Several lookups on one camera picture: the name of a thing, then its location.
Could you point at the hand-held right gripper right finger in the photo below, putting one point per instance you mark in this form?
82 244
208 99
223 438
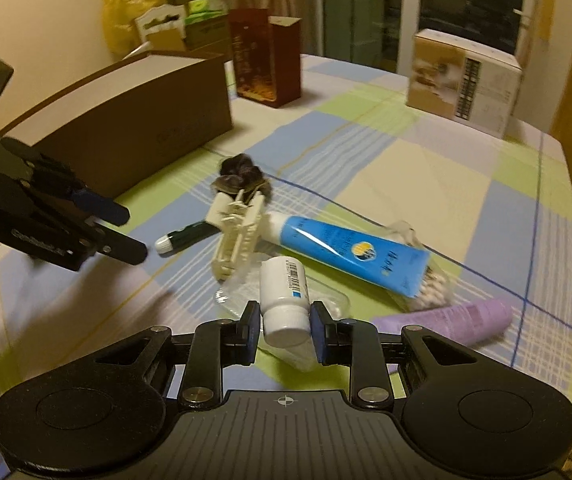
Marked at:
318 332

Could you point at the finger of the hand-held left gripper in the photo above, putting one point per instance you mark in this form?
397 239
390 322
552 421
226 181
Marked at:
121 247
101 206

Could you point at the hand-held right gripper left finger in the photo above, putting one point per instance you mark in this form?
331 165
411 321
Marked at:
252 331

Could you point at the clear plastic container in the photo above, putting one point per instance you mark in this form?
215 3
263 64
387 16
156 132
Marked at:
331 305

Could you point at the small white bottle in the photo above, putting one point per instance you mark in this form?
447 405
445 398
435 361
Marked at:
281 290

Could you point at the dark green tube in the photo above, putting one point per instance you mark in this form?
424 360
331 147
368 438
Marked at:
186 237

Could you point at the large white tray box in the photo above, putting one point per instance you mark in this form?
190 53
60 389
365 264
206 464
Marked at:
116 125

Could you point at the cream hair claw clip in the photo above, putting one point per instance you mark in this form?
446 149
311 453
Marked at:
238 240

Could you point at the purple bottle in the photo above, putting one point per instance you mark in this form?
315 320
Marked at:
446 317

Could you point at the dark purple velvet scrunchie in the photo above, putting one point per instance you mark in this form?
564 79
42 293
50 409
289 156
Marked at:
238 175

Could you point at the blue cream tube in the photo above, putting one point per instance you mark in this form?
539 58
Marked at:
336 247

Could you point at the cotton swab pack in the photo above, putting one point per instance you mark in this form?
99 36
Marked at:
433 287

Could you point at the yellow plastic bag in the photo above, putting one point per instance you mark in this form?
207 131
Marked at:
121 15

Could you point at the tall brown cardboard box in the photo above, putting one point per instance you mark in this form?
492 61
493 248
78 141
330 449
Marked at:
208 37

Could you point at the dark red gift box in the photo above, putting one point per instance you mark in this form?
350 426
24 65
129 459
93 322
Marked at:
261 55

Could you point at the green tissue packs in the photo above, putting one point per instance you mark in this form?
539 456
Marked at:
206 7

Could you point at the white printed carton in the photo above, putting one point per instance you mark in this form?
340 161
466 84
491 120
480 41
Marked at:
461 85

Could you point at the glass sliding door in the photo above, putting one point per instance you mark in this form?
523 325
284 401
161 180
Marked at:
391 5

